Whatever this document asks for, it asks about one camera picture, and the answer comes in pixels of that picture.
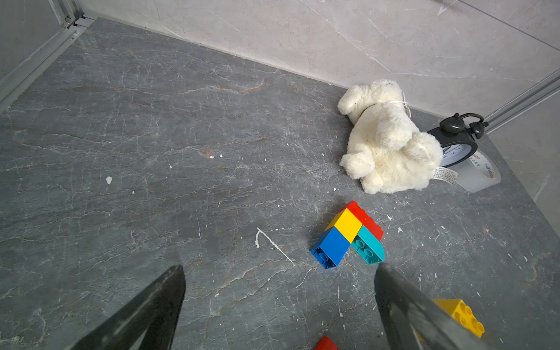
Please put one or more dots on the teal lego brick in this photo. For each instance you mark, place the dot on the teal lego brick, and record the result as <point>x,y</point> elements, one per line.
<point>368,247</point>

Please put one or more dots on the grey tape roll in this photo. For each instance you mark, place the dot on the grey tape roll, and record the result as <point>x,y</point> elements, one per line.
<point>477,173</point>

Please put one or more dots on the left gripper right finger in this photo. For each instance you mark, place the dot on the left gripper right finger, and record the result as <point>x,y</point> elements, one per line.
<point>408,314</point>

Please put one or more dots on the small blue lego brick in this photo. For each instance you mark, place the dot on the small blue lego brick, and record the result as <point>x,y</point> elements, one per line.
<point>330,248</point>

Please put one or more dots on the small red lego brick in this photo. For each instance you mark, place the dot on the small red lego brick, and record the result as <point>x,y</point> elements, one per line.
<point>325,343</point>

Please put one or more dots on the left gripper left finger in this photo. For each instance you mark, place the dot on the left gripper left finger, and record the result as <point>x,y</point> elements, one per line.
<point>152,316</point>

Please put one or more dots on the yellow lego brick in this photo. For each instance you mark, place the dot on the yellow lego brick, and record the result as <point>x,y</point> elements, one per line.
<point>461,313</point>
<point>347,224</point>

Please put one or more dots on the white plush dog toy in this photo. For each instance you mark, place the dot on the white plush dog toy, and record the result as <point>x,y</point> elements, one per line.
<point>386,151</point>

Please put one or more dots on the long red lego brick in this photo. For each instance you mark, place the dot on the long red lego brick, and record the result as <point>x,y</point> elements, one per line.
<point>365,219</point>

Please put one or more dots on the black alarm clock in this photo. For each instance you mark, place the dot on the black alarm clock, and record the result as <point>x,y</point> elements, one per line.
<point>458,135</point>

